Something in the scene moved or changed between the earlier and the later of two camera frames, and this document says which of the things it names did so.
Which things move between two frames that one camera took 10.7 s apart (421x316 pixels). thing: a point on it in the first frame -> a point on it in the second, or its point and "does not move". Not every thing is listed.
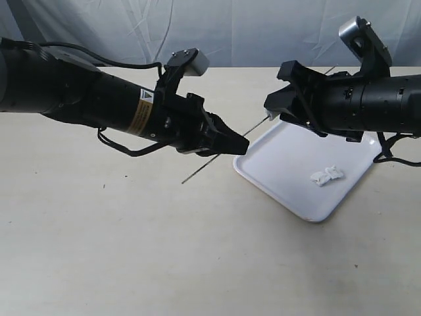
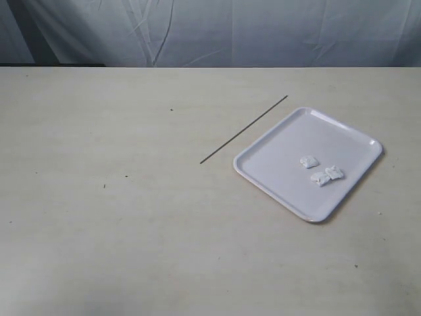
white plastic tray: (280, 164) does not move
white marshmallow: (271, 115) -> (309, 161)
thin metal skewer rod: (244, 135) -> (244, 129)
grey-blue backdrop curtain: (303, 33) does not move
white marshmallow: (320, 178) does not move
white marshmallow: (333, 172) does not move
